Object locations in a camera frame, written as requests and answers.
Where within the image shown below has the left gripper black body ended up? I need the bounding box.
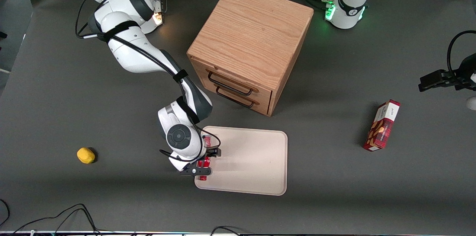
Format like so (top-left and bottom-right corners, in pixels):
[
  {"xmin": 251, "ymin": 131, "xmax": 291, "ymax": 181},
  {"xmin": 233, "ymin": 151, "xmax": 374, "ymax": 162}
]
[{"xmin": 457, "ymin": 53, "xmax": 476, "ymax": 91}]

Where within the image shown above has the beige plastic tray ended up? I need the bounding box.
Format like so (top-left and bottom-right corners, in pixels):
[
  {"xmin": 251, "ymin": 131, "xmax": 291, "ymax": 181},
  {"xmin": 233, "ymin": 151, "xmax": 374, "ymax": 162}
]
[{"xmin": 194, "ymin": 125, "xmax": 289, "ymax": 196}]

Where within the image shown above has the red tartan shortbread box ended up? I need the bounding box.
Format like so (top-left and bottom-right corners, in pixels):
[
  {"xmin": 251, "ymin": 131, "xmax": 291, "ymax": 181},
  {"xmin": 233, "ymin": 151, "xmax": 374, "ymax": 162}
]
[{"xmin": 363, "ymin": 99, "xmax": 401, "ymax": 152}]

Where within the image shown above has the yellow lemon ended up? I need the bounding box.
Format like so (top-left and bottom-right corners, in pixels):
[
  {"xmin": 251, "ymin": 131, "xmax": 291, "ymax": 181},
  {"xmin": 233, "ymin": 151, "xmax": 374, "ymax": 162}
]
[{"xmin": 77, "ymin": 147, "xmax": 96, "ymax": 164}]

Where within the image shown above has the wooden drawer cabinet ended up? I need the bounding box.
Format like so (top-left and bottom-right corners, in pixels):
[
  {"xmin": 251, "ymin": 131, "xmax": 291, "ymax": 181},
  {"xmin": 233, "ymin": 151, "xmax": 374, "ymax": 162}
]
[{"xmin": 186, "ymin": 0, "xmax": 314, "ymax": 117}]

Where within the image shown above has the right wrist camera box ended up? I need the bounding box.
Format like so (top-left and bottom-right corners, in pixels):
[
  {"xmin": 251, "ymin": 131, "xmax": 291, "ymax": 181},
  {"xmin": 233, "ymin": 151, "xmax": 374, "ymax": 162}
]
[{"xmin": 180, "ymin": 167, "xmax": 213, "ymax": 177}]

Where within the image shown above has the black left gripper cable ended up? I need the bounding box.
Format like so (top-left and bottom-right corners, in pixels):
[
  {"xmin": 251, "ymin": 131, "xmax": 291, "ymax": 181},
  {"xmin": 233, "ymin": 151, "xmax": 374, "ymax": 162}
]
[{"xmin": 447, "ymin": 30, "xmax": 476, "ymax": 78}]

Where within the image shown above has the black metal drawer handle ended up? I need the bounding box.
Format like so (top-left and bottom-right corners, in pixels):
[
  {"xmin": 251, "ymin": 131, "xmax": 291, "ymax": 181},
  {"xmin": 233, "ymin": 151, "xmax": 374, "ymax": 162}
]
[
  {"xmin": 216, "ymin": 87, "xmax": 257, "ymax": 109},
  {"xmin": 208, "ymin": 71, "xmax": 254, "ymax": 96}
]

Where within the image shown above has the black table edge cable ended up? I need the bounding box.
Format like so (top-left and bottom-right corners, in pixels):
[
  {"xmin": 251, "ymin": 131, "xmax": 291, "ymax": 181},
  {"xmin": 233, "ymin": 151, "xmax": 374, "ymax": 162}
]
[
  {"xmin": 0, "ymin": 199, "xmax": 10, "ymax": 226},
  {"xmin": 210, "ymin": 226, "xmax": 242, "ymax": 236},
  {"xmin": 11, "ymin": 203, "xmax": 102, "ymax": 236}
]

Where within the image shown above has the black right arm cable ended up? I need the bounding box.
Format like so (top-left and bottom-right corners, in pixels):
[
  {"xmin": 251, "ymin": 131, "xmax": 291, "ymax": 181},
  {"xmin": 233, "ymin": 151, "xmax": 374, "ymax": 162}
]
[{"xmin": 75, "ymin": 0, "xmax": 222, "ymax": 162}]

